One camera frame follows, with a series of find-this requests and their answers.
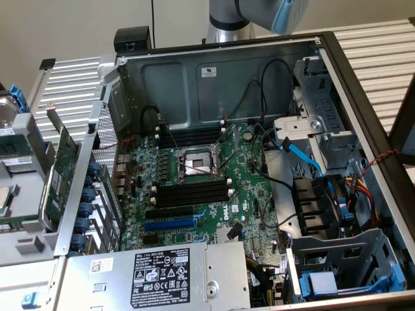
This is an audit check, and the thin black wire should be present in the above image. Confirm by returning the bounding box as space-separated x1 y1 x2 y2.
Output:
226 80 267 121

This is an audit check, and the black box device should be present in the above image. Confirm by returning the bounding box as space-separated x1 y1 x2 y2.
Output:
113 27 154 53

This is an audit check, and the silver CPU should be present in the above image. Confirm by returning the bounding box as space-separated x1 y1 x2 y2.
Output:
0 185 19 218

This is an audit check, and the short black looped wire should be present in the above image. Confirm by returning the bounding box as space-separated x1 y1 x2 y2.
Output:
141 104 163 131

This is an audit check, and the blue expansion slot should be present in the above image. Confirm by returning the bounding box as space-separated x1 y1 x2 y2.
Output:
143 217 198 233

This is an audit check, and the green motherboard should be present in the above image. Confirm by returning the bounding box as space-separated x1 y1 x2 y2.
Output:
112 121 288 260

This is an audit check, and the red black twisted wire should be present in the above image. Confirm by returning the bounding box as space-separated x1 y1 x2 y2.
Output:
359 148 402 178

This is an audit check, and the grey metal disk bay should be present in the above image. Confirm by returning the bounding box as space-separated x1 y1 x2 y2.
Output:
273 55 361 171

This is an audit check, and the silver chipset heatsink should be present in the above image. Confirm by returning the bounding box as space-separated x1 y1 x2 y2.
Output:
214 226 243 244

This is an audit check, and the dark brown panel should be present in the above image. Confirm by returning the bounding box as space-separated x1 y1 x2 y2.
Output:
388 73 415 167

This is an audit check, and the blue case latch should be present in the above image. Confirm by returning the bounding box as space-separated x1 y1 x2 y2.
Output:
21 291 40 311

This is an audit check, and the blue disk carrier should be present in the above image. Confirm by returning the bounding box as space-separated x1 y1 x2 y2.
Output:
8 82 56 163

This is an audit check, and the thick black looped wire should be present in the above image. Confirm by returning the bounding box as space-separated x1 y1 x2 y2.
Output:
260 59 296 121

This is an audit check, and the metal disk bay cage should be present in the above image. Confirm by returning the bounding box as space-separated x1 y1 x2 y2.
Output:
283 227 408 304

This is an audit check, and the CPU socket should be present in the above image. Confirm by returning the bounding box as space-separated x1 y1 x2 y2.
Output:
174 143 225 181

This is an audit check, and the dark power supply wire bundle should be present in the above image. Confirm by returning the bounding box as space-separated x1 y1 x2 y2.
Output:
245 255 285 307

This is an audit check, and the green graphics card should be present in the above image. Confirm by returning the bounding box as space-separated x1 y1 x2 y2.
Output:
38 102 81 233

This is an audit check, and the open PC case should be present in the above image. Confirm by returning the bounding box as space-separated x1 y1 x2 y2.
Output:
53 30 415 311

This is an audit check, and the long black wire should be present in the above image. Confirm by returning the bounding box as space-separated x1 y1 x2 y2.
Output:
250 122 295 192

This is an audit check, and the metal socket locking lever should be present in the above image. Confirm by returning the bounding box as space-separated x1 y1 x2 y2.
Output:
213 124 236 146
219 151 240 172

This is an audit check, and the blue disk data wire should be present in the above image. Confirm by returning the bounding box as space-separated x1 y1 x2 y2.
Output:
279 137 354 223

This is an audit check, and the blue plastic disk tray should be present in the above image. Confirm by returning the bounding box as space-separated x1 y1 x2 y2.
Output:
300 264 406 301

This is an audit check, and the black cooling fan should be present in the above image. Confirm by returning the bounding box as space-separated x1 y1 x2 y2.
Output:
291 174 346 240

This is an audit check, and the yellow red power wire bundle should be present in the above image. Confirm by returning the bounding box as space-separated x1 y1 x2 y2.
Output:
344 173 382 229

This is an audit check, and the silver power supply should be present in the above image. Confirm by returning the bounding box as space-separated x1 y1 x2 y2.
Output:
53 240 253 311

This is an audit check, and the black wire plug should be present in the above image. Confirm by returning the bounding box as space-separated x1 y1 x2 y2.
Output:
228 222 244 241

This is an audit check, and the long black expansion slot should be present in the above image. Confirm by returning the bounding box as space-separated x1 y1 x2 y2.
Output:
145 206 195 220

